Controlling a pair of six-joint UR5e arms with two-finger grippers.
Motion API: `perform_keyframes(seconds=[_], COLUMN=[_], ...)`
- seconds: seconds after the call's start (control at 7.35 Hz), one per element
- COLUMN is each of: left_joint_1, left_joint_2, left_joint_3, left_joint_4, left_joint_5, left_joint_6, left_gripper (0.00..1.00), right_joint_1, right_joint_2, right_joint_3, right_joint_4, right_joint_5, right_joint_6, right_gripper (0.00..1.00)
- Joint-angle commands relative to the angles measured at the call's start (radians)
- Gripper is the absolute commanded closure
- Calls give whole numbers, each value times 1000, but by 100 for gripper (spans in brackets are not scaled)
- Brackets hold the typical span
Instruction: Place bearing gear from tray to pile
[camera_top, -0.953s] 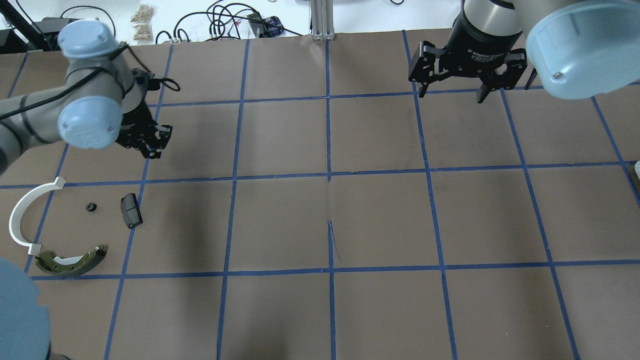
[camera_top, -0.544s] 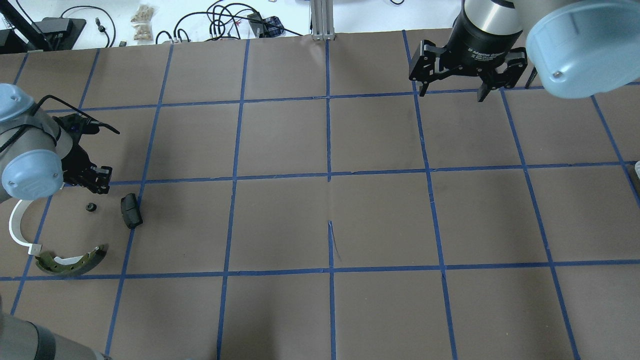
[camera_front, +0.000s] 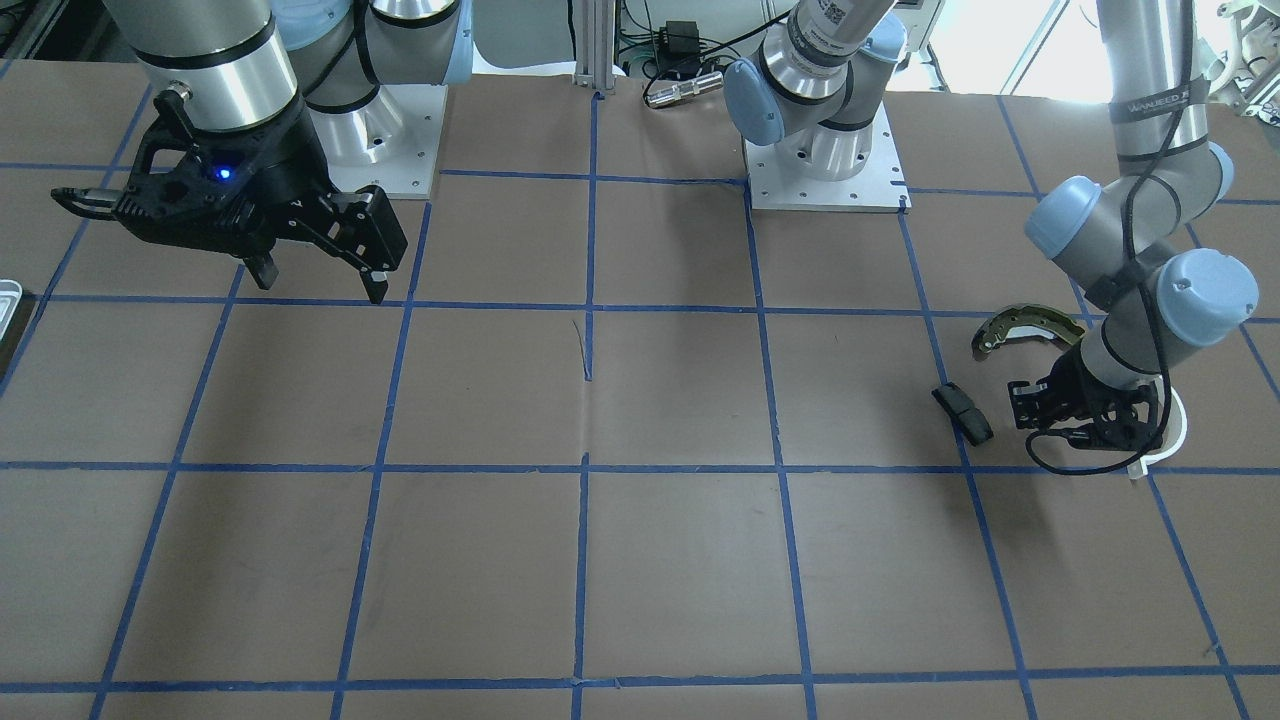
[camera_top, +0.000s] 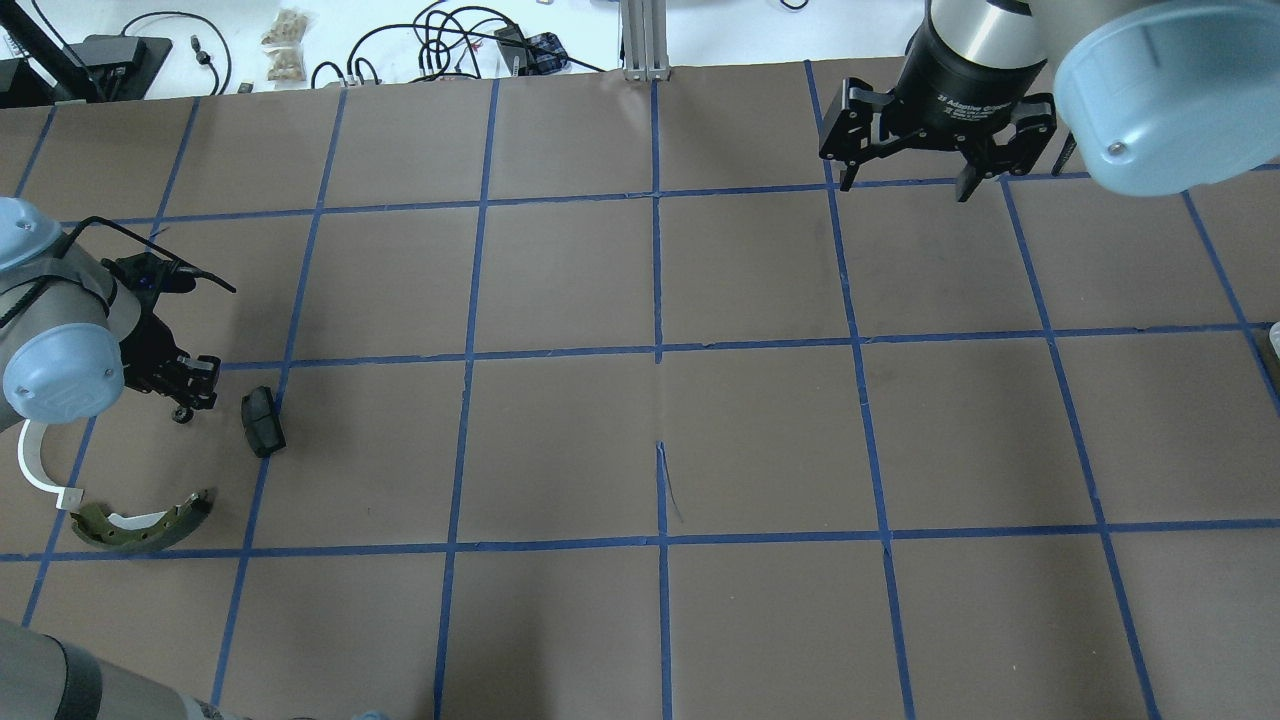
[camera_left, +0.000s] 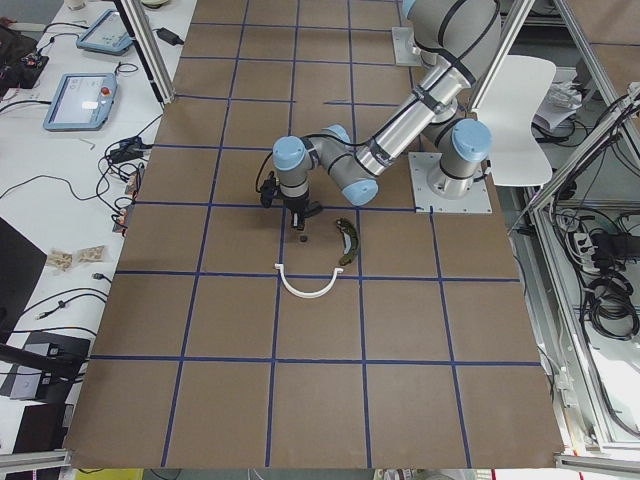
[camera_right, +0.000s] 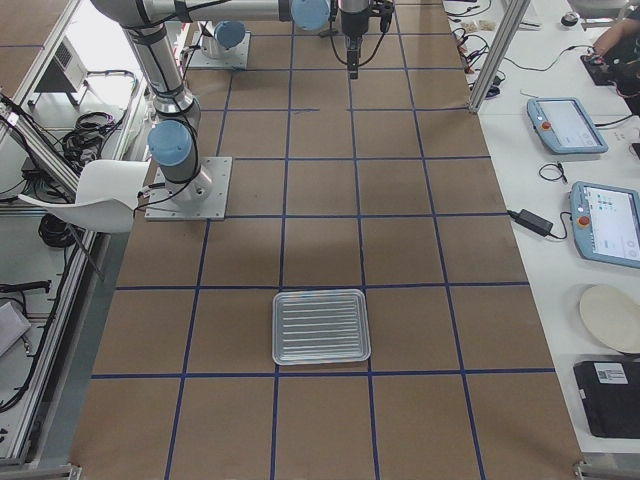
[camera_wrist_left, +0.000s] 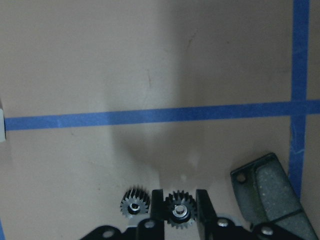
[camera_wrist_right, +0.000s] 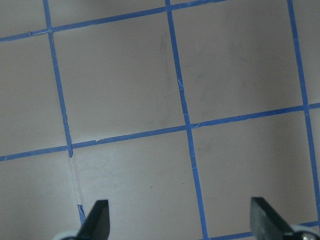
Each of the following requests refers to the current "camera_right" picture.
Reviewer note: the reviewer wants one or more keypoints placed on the black power adapter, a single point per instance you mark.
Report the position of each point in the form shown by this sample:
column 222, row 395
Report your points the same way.
column 531, row 221

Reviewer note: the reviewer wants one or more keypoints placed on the far blue teach pendant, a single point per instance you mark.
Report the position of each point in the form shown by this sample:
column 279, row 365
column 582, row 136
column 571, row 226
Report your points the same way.
column 564, row 126

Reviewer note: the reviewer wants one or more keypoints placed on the near blue teach pendant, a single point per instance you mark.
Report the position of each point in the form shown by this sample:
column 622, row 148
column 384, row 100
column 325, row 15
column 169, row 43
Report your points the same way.
column 605, row 222

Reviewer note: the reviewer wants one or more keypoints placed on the blue teach pendant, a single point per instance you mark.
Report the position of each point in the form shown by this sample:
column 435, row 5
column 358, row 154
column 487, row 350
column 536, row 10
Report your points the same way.
column 564, row 126
column 605, row 222

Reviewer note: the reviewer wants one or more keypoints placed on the silver metal tray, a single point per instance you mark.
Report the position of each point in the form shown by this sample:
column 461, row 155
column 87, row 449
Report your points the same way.
column 320, row 327

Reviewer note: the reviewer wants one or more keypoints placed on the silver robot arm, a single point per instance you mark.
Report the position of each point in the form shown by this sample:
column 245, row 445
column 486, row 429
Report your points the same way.
column 143, row 22
column 219, row 38

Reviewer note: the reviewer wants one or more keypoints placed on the black box with label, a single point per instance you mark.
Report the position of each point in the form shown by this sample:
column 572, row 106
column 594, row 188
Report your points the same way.
column 609, row 391

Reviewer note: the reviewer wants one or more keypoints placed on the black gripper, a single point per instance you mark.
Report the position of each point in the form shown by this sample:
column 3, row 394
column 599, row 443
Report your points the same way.
column 353, row 24

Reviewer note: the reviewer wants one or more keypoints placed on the white plastic chair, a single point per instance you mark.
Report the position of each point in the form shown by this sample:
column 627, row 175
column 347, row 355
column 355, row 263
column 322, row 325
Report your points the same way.
column 105, row 199

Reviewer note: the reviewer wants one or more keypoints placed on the aluminium frame post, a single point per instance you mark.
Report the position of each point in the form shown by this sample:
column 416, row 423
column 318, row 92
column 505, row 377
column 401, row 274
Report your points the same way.
column 499, row 46

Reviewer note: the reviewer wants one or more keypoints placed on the white round plate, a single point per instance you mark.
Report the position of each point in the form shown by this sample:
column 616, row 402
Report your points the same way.
column 611, row 317

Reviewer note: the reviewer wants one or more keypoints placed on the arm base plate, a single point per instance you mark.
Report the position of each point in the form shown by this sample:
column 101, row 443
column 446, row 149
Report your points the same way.
column 205, row 197
column 235, row 59

